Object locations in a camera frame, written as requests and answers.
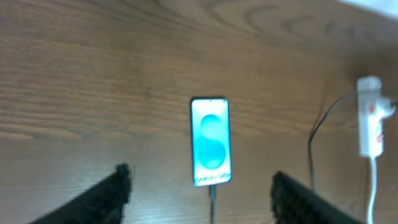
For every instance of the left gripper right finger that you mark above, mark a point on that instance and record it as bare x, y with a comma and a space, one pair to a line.
294, 203

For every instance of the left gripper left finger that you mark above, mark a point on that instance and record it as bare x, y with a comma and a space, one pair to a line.
103, 203

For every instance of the blue Galaxy smartphone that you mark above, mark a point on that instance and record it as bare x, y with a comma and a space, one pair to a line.
211, 141

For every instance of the white power strip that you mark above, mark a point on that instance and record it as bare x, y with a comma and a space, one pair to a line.
373, 108

